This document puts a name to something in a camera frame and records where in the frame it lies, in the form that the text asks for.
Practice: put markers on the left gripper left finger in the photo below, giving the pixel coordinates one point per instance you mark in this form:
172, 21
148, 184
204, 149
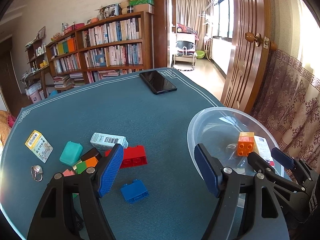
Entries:
73, 202

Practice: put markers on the black smartphone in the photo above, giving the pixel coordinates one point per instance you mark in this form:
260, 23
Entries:
157, 83

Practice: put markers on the patterned purple curtain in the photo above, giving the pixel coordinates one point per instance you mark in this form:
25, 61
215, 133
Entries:
288, 106

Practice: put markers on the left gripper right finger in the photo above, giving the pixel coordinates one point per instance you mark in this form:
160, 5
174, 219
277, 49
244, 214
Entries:
247, 207

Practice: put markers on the blue toy block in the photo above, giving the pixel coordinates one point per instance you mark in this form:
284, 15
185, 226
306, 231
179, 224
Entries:
134, 192

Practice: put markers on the green pink toy block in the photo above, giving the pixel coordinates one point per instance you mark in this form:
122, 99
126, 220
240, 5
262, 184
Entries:
67, 173

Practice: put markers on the brown silver lipstick tube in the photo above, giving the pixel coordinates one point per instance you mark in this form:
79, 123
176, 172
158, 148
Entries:
90, 154

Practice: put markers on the teal table mat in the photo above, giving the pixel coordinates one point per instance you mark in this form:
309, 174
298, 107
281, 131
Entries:
163, 197

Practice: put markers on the green orange toy block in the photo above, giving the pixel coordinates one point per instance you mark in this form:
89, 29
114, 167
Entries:
81, 166

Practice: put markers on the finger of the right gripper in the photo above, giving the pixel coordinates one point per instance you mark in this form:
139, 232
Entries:
303, 174
284, 189

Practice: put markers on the white red medicine box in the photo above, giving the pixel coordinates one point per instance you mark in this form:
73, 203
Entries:
261, 148

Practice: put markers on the small wooden shelf desk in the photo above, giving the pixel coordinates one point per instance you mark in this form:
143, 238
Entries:
38, 64

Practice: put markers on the teal plastic case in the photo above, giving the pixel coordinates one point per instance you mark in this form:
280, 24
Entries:
71, 153

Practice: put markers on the orange yellow toy block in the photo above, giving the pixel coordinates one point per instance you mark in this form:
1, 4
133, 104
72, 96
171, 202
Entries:
245, 144

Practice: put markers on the wooden bookshelf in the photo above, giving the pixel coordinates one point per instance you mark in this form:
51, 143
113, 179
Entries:
111, 47

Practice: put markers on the red long toy block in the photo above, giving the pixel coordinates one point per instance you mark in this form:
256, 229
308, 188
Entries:
126, 157

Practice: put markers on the clear plastic bowl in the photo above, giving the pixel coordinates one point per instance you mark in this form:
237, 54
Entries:
218, 129

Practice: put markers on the yellow white medicine box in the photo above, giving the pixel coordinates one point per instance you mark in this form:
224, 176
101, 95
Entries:
39, 145

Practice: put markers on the white barcode medicine box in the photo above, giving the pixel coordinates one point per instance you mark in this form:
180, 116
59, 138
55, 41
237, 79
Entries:
106, 142

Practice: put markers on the wooden door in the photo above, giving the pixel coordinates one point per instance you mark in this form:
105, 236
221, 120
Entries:
251, 46

